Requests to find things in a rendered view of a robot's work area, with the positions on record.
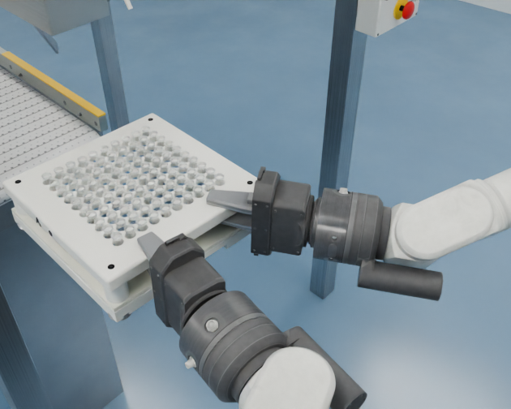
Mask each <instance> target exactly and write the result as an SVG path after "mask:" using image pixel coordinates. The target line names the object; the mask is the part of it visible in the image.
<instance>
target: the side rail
mask: <svg viewBox="0 0 511 409"><path fill-rule="evenodd" d="M5 52H7V51H6V50H4V49H3V48H2V47H0V65H2V66H3V67H5V68H6V69H7V70H9V71H11V72H12V73H14V74H15V75H17V76H19V74H20V73H21V74H22V76H19V78H21V79H22V80H24V81H26V82H27V83H29V84H30V85H32V86H33V87H34V88H36V89H37V90H39V91H40V92H42V93H44V94H45V95H46V96H47V97H49V98H51V99H52V100H54V101H56V102H57V103H58V104H59V105H61V106H63V107H64V108H66V109H67V110H69V111H70V112H72V113H73V114H75V115H76V116H78V113H81V114H82V116H78V117H79V118H81V119H83V120H84V121H85V122H86V123H88V124H90V125H91V126H93V127H95V128H96V129H97V130H98V131H100V132H103V131H105V130H107V129H108V124H107V120H106V116H105V115H103V116H101V117H99V118H98V117H97V116H95V115H94V114H92V113H90V112H89V111H87V110H86V109H84V108H83V107H81V106H80V105H78V104H76V103H75V102H73V101H72V100H71V99H69V98H68V97H65V96H64V95H62V94H61V93H60V92H58V91H57V90H55V89H54V88H52V87H50V86H49V85H48V84H46V83H44V82H43V81H41V80H39V79H38V78H37V77H35V76H34V75H32V74H30V73H29V72H27V71H25V70H24V69H23V68H22V67H20V66H18V65H17V64H15V63H14V62H12V61H11V60H9V59H8V58H6V57H4V56H3V55H2V53H5Z"/></svg>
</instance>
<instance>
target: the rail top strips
mask: <svg viewBox="0 0 511 409"><path fill-rule="evenodd" d="M2 55H3V56H4V57H6V58H8V59H9V60H11V61H12V62H14V63H15V64H17V65H18V66H20V67H22V68H23V69H24V70H25V71H27V72H29V73H30V74H32V75H34V76H35V77H37V78H38V79H39V80H41V81H43V82H44V83H46V84H48V85H49V86H50V87H52V88H54V89H55V90H57V91H58V92H60V93H61V94H62V95H64V96H65V97H68V98H69V99H71V100H72V101H73V102H75V103H76V104H78V105H80V106H81V107H83V108H84V109H86V110H87V111H89V112H90V113H92V114H94V115H95V116H97V117H98V118H99V117H101V116H103V115H105V112H103V111H102V110H100V109H98V108H97V107H95V106H94V105H92V104H91V103H89V102H88V101H85V100H84V99H83V98H82V97H80V96H78V95H77V94H75V93H73V92H72V91H71V90H69V89H68V88H65V87H64V86H62V85H61V84H60V83H58V82H56V81H55V80H53V79H51V78H50V77H48V76H47V75H45V74H44V73H42V72H41V71H38V70H37V69H36V68H35V67H33V66H31V65H29V64H28V63H26V62H25V61H24V60H22V59H20V58H18V57H17V56H15V55H14V54H12V53H11V52H9V51H7V52H5V53H2Z"/></svg>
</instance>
